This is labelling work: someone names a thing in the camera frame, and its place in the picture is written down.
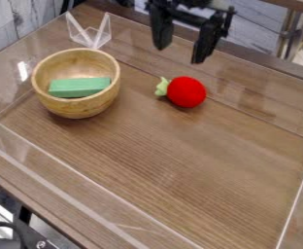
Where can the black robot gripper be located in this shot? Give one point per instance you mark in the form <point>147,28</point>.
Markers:
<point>193,12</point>

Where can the red plush fruit green leaf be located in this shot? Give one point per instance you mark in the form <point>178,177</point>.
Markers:
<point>183,90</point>

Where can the metal table leg background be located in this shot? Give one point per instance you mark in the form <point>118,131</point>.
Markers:
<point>290,38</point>

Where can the wooden bowl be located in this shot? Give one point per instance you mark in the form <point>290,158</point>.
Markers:
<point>75,63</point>

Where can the green rectangular block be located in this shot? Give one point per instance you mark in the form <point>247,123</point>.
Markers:
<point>77,87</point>

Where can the black table frame bracket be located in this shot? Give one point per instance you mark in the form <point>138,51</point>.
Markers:
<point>34,240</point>

